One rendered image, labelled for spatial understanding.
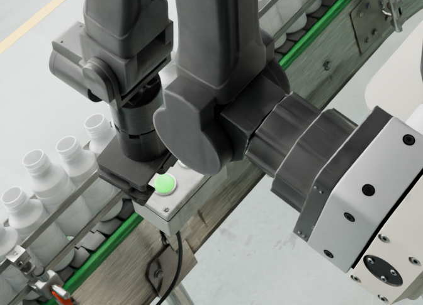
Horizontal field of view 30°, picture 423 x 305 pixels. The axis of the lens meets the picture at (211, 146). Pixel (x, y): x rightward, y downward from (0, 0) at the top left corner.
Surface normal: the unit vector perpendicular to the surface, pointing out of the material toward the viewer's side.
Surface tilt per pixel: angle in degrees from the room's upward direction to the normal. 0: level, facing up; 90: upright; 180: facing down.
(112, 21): 78
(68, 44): 18
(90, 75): 88
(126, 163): 23
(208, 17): 90
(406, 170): 30
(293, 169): 57
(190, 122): 88
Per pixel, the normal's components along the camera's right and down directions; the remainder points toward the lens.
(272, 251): -0.33, -0.69
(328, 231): -0.63, 0.66
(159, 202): -0.07, -0.56
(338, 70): 0.70, 0.27
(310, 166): -0.35, 0.06
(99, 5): -0.65, 0.52
